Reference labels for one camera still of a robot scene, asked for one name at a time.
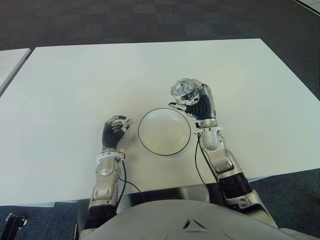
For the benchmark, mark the white neighbouring table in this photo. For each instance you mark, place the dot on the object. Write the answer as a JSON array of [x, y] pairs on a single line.
[[11, 65]]

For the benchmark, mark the white plate with black rim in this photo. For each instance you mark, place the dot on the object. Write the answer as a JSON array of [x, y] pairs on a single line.
[[163, 132]]

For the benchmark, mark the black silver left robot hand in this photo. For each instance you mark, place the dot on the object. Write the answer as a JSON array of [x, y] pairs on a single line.
[[111, 136]]

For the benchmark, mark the grey robot torso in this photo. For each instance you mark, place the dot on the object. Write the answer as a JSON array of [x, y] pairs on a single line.
[[175, 220]]

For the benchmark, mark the clear water bottle blue cap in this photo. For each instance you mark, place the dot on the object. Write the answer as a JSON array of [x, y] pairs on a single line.
[[183, 90]]

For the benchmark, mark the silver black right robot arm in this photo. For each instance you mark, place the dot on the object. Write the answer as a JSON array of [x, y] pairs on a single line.
[[225, 165]]

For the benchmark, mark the black stand with caster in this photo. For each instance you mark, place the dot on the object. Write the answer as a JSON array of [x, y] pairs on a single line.
[[13, 222]]

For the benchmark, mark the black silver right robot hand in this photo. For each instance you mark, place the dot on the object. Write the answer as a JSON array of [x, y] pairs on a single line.
[[205, 107]]

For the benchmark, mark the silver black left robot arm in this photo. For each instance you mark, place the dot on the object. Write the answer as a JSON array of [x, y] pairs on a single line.
[[105, 172]]

